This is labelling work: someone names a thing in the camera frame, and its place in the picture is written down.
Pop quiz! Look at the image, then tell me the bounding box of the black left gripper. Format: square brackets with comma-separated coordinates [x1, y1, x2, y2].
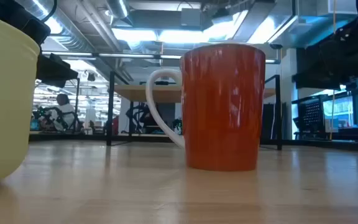
[35, 52, 79, 89]

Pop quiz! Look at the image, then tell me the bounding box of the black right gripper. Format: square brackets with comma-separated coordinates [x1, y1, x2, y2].
[291, 29, 358, 91]

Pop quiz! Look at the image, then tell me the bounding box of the red mug with white handle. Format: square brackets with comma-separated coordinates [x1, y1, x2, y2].
[145, 43, 267, 172]

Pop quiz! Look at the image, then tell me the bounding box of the person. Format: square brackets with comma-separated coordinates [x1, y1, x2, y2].
[48, 93, 78, 132]

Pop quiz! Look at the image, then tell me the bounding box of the black perforated panel cart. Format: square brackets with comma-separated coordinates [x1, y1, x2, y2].
[291, 94, 331, 141]

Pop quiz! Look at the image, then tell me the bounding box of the yellow-green cup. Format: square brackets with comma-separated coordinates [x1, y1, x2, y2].
[0, 11, 40, 189]

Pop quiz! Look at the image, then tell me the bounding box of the dark background cabinet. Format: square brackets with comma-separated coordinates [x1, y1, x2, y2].
[261, 103, 277, 139]

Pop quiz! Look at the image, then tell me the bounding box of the wooden shelf with black frame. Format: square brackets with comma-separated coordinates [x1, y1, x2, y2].
[106, 70, 283, 151]

